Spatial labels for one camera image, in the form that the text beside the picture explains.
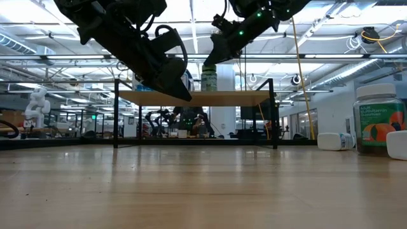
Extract black background robot arms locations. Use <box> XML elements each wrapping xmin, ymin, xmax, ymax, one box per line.
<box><xmin>144</xmin><ymin>106</ymin><xmax>217</xmax><ymax>138</ymax></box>

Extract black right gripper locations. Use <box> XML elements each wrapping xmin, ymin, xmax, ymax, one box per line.
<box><xmin>203</xmin><ymin>12</ymin><xmax>279</xmax><ymax>67</ymax></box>

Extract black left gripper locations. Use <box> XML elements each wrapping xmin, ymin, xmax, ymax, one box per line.
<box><xmin>78</xmin><ymin>22</ymin><xmax>193</xmax><ymax>102</ymax></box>

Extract black metal rig frame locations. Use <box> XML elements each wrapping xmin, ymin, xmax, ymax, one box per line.
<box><xmin>0</xmin><ymin>137</ymin><xmax>319</xmax><ymax>151</ymax></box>

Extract green cap caffeine bottle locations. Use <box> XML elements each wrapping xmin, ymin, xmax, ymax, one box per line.
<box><xmin>200</xmin><ymin>64</ymin><xmax>218</xmax><ymax>92</ymax></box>

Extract multivitamin gummies bottle white cap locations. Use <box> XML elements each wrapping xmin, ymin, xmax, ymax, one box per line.
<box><xmin>352</xmin><ymin>83</ymin><xmax>407</xmax><ymax>157</ymax></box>

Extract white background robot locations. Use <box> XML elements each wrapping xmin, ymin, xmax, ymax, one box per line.
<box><xmin>24</xmin><ymin>87</ymin><xmax>52</xmax><ymax>128</ymax></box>

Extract wooden shelf black metal legs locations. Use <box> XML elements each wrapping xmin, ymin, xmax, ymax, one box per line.
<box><xmin>113</xmin><ymin>78</ymin><xmax>280</xmax><ymax>150</ymax></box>

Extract small white bottle blue label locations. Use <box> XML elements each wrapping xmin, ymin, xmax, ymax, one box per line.
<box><xmin>386</xmin><ymin>130</ymin><xmax>407</xmax><ymax>162</ymax></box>
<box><xmin>136</xmin><ymin>81</ymin><xmax>154</xmax><ymax>92</ymax></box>
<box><xmin>317</xmin><ymin>132</ymin><xmax>355</xmax><ymax>151</ymax></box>

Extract yellow hanging cable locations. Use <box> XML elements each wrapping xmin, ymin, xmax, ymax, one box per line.
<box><xmin>291</xmin><ymin>17</ymin><xmax>316</xmax><ymax>141</ymax></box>

